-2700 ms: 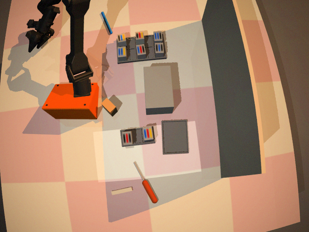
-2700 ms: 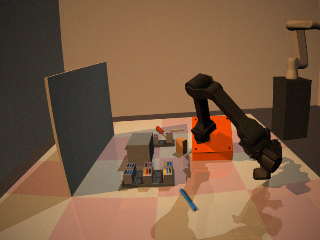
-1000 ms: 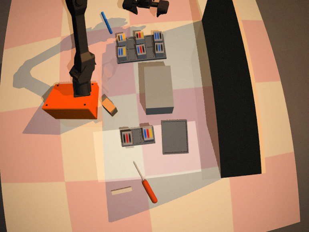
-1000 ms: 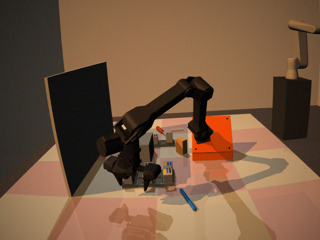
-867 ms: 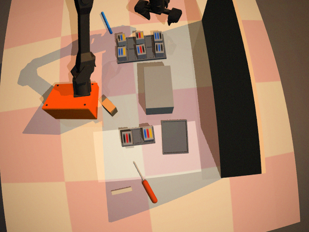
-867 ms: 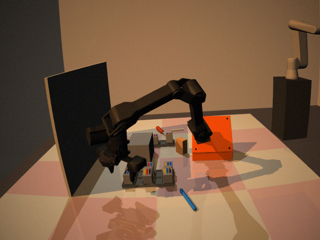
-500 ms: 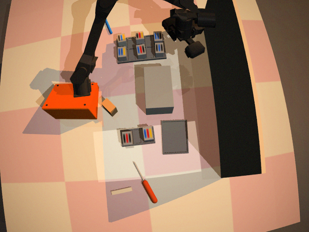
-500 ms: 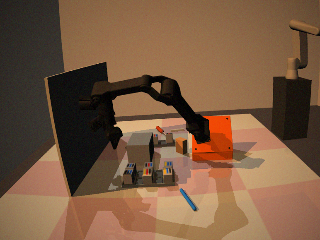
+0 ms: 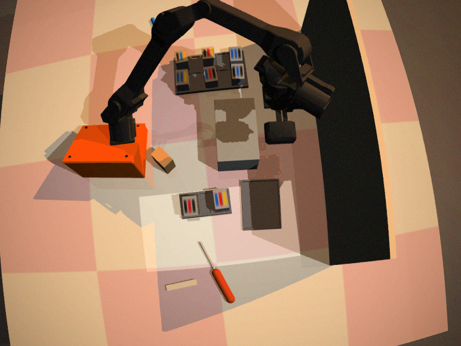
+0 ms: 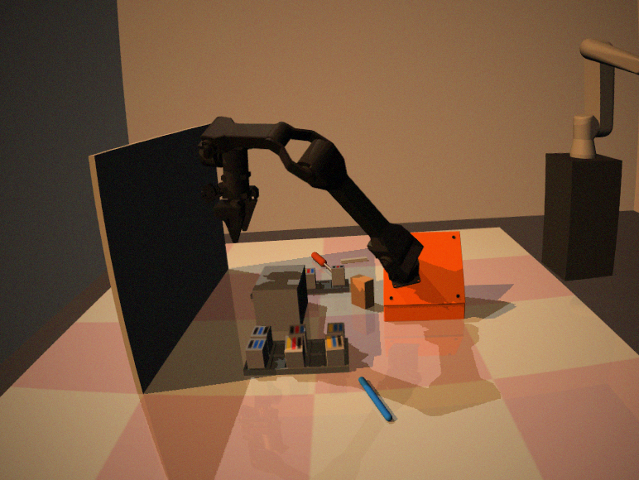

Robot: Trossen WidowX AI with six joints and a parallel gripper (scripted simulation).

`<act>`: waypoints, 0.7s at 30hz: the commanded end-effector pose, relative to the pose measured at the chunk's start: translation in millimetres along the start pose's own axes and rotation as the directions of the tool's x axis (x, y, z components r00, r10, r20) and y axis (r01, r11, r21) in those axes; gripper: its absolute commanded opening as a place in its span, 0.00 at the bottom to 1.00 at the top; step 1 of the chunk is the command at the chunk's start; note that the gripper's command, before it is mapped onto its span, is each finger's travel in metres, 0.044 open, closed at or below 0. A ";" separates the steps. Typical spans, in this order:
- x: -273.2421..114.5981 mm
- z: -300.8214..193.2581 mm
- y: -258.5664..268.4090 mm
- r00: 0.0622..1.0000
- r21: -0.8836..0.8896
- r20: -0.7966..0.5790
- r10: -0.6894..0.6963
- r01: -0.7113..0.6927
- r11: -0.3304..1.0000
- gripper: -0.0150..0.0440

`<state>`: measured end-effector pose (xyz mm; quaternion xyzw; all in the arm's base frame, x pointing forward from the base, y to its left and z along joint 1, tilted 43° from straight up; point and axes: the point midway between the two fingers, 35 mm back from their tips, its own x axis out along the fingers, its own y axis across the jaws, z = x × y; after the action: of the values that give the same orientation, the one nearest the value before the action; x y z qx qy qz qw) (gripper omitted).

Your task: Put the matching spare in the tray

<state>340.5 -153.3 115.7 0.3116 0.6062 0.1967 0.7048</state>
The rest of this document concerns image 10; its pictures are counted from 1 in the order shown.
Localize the red-handled screwdriver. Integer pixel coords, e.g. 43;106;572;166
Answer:
311;252;331;270

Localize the blue rod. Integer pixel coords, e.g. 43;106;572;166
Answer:
358;377;392;421

